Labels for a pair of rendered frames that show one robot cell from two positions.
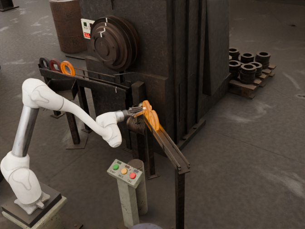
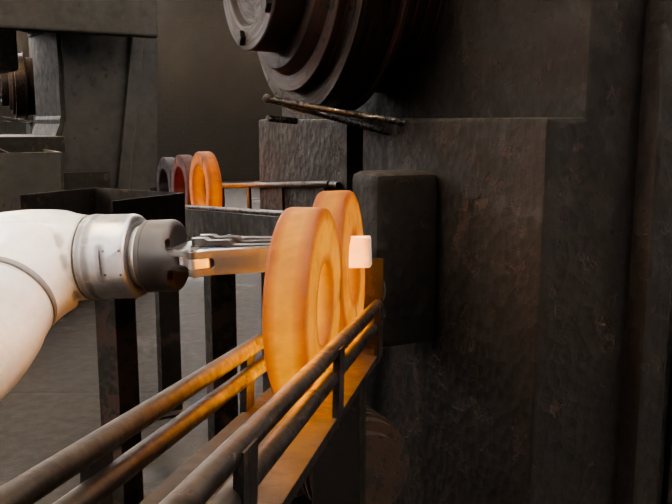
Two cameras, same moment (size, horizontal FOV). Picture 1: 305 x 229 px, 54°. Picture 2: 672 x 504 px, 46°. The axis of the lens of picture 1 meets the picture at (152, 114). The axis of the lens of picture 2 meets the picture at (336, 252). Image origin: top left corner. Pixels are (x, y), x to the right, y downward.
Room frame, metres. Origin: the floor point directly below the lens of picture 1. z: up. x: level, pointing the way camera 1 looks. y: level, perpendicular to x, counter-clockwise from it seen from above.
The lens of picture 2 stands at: (1.33, -0.31, 0.87)
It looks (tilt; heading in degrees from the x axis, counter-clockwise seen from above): 9 degrees down; 27
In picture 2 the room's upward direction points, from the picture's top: straight up
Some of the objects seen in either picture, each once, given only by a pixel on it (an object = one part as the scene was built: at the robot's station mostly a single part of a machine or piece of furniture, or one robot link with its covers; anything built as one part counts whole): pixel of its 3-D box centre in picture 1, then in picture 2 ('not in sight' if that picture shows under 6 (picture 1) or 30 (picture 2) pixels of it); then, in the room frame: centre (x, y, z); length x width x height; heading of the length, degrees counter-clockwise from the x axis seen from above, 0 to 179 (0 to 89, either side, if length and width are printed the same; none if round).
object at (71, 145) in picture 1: (68, 115); (111, 361); (2.56, 0.86, 0.36); 0.26 x 0.20 x 0.72; 87
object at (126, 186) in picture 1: (128, 200); not in sight; (1.47, 0.21, 0.31); 0.24 x 0.16 x 0.62; 52
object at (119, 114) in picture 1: (119, 116); (120, 256); (1.95, 0.26, 0.73); 0.09 x 0.06 x 0.09; 17
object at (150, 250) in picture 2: (128, 113); (186, 255); (1.98, 0.19, 0.73); 0.09 x 0.08 x 0.07; 107
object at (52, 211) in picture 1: (35, 206); not in sight; (1.45, 0.88, 0.33); 0.32 x 0.32 x 0.04; 57
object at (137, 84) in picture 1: (139, 95); (395, 256); (2.34, 0.11, 0.68); 0.11 x 0.08 x 0.24; 142
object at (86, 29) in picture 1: (92, 30); not in sight; (2.77, 0.50, 1.15); 0.26 x 0.02 x 0.18; 52
